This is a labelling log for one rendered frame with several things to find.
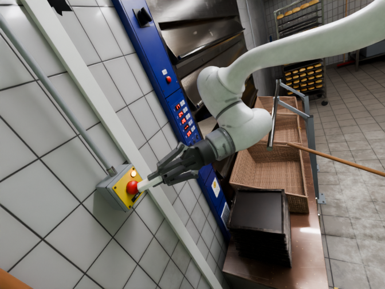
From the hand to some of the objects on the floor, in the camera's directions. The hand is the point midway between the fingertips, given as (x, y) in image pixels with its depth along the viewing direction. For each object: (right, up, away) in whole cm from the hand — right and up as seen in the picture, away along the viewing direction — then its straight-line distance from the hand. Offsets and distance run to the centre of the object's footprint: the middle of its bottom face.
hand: (149, 182), depth 51 cm
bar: (+131, -51, +131) cm, 192 cm away
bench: (+120, -43, +155) cm, 200 cm away
